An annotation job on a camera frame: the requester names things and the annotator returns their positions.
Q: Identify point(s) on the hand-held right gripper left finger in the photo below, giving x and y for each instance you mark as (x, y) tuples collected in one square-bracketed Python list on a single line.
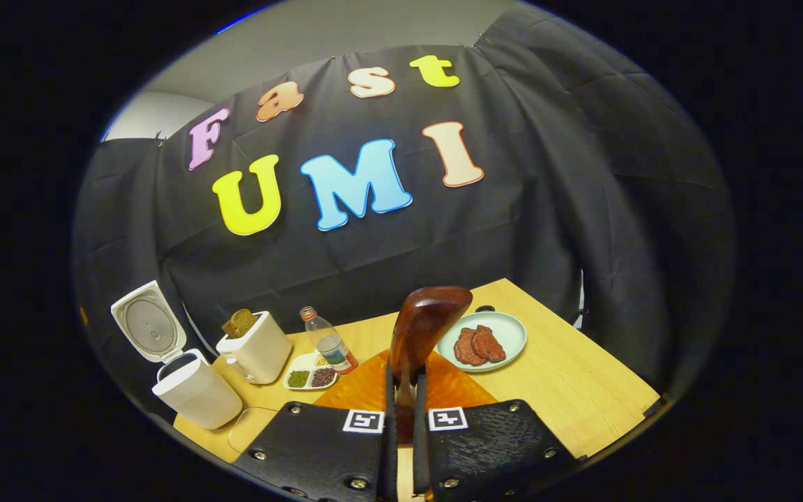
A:
[(391, 446)]

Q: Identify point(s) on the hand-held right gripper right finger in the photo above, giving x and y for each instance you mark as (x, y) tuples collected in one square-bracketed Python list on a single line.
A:
[(420, 460)]

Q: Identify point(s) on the brown wooden spoon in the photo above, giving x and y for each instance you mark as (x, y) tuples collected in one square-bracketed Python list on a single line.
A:
[(422, 328)]

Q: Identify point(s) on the white rice cooker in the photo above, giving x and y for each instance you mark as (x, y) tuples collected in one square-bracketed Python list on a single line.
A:
[(196, 394)]

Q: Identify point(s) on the white divided bean dish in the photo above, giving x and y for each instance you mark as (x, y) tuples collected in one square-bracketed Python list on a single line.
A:
[(309, 378)]

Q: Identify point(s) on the clear plastic water bottle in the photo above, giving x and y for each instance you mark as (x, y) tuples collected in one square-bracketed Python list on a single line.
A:
[(330, 343)]

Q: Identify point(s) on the reddish brown meat slice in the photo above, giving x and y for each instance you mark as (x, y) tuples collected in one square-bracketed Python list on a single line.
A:
[(465, 346), (491, 343)]

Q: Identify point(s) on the clear plastic container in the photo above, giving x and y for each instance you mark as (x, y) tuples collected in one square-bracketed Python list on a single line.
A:
[(251, 429)]

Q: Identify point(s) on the light green plate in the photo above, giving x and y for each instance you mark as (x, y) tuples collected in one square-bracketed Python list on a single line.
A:
[(509, 331)]

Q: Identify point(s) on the white toaster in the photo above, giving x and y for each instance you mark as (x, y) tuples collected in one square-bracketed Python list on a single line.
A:
[(262, 352)]

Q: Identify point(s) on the brown toast slice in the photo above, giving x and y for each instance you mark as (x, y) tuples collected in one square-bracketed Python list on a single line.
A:
[(240, 323)]

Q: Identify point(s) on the thin white rod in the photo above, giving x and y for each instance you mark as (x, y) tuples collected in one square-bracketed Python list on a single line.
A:
[(579, 300)]

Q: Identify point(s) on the black backdrop cloth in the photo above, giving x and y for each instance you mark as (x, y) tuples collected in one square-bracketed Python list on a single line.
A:
[(548, 174)]

